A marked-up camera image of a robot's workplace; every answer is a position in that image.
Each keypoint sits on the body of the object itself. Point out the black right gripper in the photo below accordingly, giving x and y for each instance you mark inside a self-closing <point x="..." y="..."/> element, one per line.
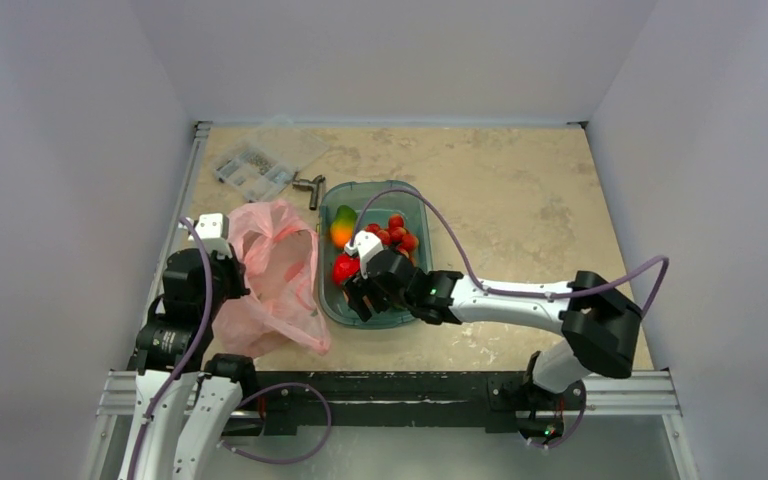
<point x="363" y="291"/>

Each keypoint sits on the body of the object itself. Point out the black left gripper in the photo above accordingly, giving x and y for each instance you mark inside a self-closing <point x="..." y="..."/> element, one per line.
<point x="237" y="268"/>

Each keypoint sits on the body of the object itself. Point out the red yellow fake apple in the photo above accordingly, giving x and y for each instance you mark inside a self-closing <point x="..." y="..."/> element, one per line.
<point x="344" y="267"/>

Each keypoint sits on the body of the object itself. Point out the red fake strawberry bunch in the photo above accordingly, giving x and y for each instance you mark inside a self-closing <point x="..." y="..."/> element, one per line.
<point x="395" y="234"/>

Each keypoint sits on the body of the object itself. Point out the pink plastic bag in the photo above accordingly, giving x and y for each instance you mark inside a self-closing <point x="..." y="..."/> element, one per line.
<point x="278" y="251"/>

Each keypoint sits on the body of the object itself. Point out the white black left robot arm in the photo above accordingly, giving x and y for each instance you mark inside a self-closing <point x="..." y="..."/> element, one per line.
<point x="179" y="409"/>

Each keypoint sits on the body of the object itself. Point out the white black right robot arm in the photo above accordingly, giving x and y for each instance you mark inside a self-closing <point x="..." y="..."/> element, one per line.
<point x="599" y="325"/>

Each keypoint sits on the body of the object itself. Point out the green orange fake mango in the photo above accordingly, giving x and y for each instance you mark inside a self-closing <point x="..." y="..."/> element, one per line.
<point x="341" y="229"/>

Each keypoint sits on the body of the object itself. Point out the teal transparent plastic tray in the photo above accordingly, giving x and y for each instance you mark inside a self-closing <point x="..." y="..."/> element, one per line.
<point x="355" y="195"/>

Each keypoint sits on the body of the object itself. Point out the clear plastic screw organizer box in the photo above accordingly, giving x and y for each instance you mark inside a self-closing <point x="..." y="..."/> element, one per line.
<point x="263" y="162"/>

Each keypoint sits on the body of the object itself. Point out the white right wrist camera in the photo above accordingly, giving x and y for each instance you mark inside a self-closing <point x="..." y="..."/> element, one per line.
<point x="364" y="246"/>

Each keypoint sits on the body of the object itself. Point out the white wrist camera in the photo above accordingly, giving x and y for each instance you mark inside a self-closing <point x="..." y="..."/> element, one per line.
<point x="213" y="231"/>
<point x="364" y="246"/>

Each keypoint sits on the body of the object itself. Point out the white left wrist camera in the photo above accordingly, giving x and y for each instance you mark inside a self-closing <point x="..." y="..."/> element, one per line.
<point x="213" y="231"/>

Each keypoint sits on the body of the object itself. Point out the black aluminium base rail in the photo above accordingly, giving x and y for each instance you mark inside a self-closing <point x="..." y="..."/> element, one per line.
<point x="280" y="402"/>

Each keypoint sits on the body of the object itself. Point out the aluminium frame rail left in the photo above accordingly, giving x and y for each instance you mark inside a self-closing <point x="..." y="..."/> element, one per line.
<point x="201" y="132"/>

